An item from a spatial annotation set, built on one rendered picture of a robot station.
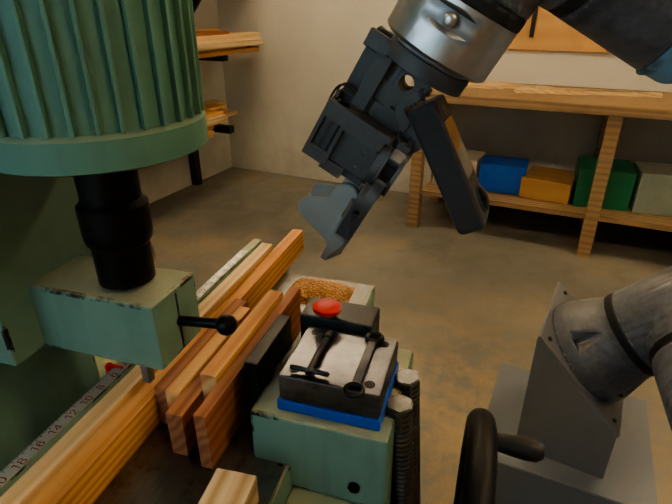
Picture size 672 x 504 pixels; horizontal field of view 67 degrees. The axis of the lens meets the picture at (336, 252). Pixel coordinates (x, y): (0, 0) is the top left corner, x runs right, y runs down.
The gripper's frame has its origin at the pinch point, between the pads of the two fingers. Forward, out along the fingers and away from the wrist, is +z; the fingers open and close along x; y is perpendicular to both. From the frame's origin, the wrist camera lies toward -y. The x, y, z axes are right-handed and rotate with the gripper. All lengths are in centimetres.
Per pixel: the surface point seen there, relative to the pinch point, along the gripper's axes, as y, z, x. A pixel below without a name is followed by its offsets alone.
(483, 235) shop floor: -68, 89, -260
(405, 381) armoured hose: -12.8, 5.7, 3.9
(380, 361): -9.3, 4.2, 5.2
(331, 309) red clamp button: -2.9, 5.2, 1.5
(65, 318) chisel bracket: 17.7, 14.8, 12.8
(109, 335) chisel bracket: 13.1, 13.3, 12.8
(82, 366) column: 20.3, 36.8, 1.4
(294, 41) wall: 117, 73, -339
